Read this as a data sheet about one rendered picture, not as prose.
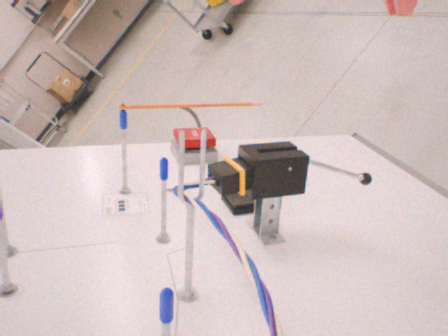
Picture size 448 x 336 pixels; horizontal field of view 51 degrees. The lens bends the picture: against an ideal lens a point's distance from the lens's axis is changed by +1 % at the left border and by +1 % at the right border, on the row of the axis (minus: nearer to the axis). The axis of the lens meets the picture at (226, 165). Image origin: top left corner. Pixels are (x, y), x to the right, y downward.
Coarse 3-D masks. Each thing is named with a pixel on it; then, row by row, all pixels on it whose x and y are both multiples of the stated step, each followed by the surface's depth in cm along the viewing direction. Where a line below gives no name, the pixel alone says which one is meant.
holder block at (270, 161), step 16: (256, 144) 45; (272, 144) 46; (288, 144) 46; (256, 160) 42; (272, 160) 42; (288, 160) 43; (304, 160) 43; (256, 176) 42; (272, 176) 43; (288, 176) 44; (304, 176) 44; (256, 192) 43; (272, 192) 44; (288, 192) 44; (304, 192) 45
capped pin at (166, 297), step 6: (168, 288) 25; (162, 294) 25; (168, 294) 25; (162, 300) 25; (168, 300) 25; (162, 306) 25; (168, 306) 25; (162, 312) 25; (168, 312) 25; (162, 318) 26; (168, 318) 26; (162, 324) 26; (168, 324) 26; (162, 330) 26; (168, 330) 26
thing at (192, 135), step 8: (176, 128) 66; (184, 128) 66; (192, 128) 66; (200, 128) 66; (176, 136) 64; (192, 136) 63; (200, 136) 63; (208, 136) 63; (192, 144) 62; (200, 144) 62; (208, 144) 63
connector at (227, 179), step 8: (232, 160) 44; (240, 160) 44; (208, 168) 44; (216, 168) 43; (224, 168) 43; (232, 168) 43; (248, 168) 43; (208, 176) 43; (216, 176) 42; (224, 176) 41; (232, 176) 42; (248, 176) 43; (216, 184) 42; (224, 184) 42; (232, 184) 42; (248, 184) 43; (224, 192) 42; (232, 192) 42
